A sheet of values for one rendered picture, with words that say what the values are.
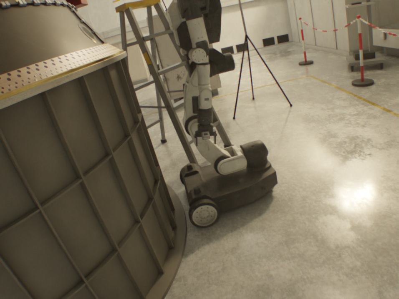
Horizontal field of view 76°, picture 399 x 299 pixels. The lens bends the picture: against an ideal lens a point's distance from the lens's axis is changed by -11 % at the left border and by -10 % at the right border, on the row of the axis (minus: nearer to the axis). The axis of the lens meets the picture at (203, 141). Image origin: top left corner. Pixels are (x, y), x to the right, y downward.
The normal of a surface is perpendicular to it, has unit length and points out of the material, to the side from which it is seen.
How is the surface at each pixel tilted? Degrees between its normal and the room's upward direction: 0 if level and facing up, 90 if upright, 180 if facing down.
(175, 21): 85
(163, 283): 0
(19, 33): 62
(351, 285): 0
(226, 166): 90
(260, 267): 0
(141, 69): 90
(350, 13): 90
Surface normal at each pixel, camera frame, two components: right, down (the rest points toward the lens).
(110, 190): 0.91, -0.06
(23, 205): 0.77, 0.07
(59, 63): 0.46, -0.70
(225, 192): -0.23, -0.89
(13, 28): 0.69, -0.45
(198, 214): 0.18, 0.36
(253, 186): 0.45, 0.25
